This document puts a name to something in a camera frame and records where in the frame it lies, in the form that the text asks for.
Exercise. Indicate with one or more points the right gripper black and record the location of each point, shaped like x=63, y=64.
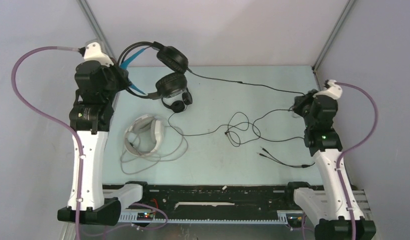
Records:
x=299, y=100

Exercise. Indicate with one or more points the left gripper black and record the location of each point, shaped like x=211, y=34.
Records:
x=122, y=74

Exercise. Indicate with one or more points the large black blue headphones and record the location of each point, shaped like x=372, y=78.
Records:
x=171, y=86

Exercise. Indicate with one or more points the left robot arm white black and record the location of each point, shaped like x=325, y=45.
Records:
x=90, y=119

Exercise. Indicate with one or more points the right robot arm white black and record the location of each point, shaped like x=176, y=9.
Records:
x=339, y=217

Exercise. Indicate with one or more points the white gaming headphones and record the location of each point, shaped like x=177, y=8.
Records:
x=143, y=140

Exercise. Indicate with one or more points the small black headphones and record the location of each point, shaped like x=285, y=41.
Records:
x=179, y=106

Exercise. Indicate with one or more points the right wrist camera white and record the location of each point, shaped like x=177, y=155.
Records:
x=331, y=89

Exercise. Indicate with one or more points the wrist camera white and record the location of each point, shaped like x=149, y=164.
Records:
x=93, y=52
x=331, y=89

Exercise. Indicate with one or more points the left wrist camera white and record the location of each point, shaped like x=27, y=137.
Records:
x=93, y=52

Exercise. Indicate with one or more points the white slotted cable duct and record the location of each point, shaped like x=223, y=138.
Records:
x=133, y=217

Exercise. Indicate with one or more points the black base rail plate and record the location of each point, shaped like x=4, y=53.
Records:
x=220, y=202

